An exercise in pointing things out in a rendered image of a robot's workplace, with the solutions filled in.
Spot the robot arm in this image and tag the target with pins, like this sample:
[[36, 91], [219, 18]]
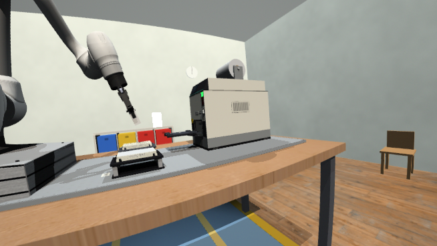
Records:
[[99, 60]]

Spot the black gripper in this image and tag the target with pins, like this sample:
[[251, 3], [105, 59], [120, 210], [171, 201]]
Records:
[[118, 82]]

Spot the white cylinder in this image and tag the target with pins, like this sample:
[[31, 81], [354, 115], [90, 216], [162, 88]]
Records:
[[226, 71]]

